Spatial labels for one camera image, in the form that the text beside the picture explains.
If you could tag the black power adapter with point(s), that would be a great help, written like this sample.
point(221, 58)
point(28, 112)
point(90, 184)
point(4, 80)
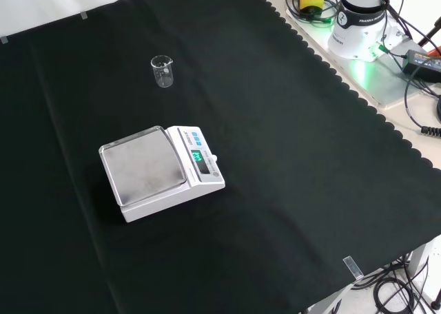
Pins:
point(422, 62)

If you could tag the grey table leg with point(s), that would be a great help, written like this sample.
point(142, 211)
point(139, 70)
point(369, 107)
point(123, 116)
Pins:
point(421, 259)

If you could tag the pale base board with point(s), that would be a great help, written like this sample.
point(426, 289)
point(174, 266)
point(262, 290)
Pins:
point(386, 86)

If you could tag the white electronic balance steel pan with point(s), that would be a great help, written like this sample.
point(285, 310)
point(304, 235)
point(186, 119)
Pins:
point(148, 166)

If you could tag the clear tape strip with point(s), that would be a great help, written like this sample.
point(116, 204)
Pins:
point(3, 40)
point(353, 267)
point(83, 15)

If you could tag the black bench cloth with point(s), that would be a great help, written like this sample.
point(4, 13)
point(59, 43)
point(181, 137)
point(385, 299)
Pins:
point(282, 148)

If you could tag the black tripod leg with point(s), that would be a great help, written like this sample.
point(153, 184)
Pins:
point(429, 35)

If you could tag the small clear glass beaker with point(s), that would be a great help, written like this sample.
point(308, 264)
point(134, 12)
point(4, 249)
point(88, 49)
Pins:
point(162, 73)

